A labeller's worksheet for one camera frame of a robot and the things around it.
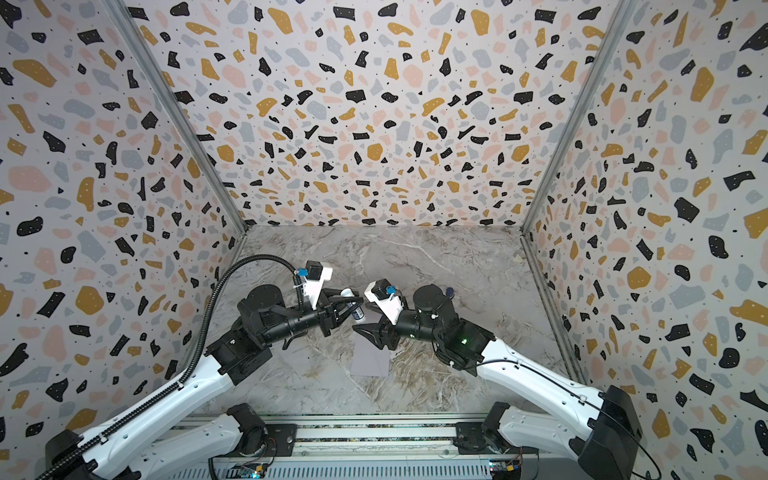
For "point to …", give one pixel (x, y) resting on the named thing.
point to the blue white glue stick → (358, 313)
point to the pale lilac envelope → (368, 358)
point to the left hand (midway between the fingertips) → (359, 296)
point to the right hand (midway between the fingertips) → (358, 313)
